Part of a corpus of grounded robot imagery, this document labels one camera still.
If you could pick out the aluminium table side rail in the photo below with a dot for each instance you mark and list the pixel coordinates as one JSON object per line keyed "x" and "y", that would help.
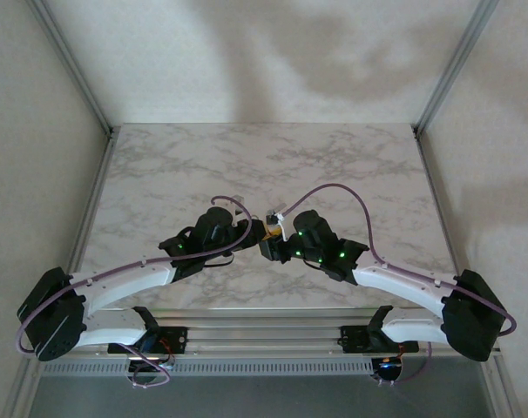
{"x": 96, "y": 196}
{"x": 438, "y": 204}

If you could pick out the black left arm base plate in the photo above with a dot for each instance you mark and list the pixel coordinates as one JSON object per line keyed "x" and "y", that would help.
{"x": 177, "y": 339}

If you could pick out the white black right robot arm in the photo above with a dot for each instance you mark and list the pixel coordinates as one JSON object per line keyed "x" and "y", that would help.
{"x": 399, "y": 283}

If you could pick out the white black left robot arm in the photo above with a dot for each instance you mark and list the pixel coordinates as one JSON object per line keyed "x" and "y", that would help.
{"x": 124, "y": 283}

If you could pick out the aluminium frame post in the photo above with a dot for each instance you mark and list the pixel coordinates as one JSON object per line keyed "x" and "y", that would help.
{"x": 74, "y": 65}
{"x": 453, "y": 65}

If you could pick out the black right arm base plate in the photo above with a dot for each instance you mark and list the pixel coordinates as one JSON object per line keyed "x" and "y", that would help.
{"x": 351, "y": 339}

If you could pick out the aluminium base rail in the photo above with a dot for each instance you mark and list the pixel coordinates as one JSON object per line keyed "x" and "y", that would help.
{"x": 268, "y": 335}

